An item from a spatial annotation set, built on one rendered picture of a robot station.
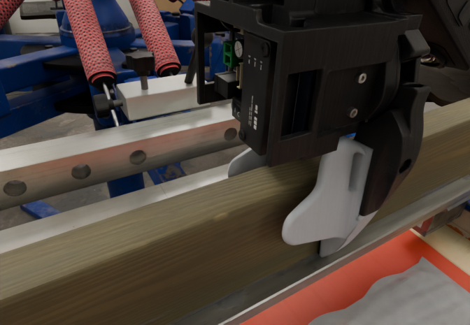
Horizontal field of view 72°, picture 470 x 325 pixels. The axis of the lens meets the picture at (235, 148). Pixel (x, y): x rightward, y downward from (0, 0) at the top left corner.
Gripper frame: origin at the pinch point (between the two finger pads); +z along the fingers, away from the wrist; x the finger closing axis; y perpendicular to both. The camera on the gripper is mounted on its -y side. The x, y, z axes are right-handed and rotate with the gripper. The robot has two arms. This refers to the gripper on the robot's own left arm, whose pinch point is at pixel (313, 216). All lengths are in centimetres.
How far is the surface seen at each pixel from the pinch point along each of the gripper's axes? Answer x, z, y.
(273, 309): -1.9, 13.5, 0.5
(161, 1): -412, 42, -125
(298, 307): -1.0, 13.4, -1.7
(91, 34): -53, -2, 6
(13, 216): -156, 109, 49
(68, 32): -82, 3, 8
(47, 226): -19.6, 10.0, 17.9
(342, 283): -0.9, 13.4, -7.5
